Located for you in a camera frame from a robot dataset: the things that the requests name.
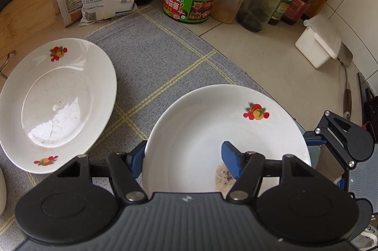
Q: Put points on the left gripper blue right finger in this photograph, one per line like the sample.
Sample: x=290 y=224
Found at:
x=247 y=169

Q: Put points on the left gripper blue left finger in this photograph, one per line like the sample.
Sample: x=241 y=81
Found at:
x=124 y=169

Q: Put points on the white plate with food stain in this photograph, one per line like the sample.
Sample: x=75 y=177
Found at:
x=183 y=152

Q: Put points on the white floral bowl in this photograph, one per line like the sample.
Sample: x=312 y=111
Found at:
x=2 y=193

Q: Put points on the white plastic seasoning box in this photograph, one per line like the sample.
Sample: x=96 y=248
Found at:
x=320 y=41

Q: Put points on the metal spatula wooden handle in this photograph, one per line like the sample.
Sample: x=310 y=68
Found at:
x=345 y=58

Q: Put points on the metal wire board stand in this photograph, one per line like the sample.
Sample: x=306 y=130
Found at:
x=6 y=62

